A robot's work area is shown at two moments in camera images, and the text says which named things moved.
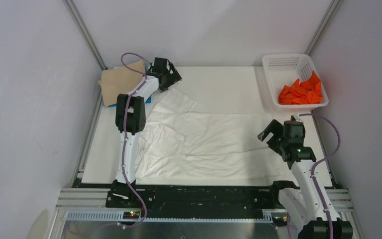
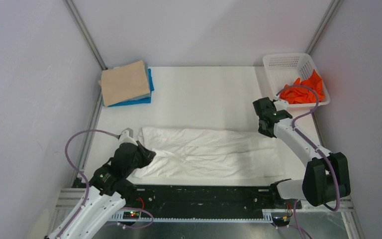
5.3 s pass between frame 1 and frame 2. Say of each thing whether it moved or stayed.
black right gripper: moved
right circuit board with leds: stayed
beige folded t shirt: stayed
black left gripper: moved
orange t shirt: stayed
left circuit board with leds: stayed
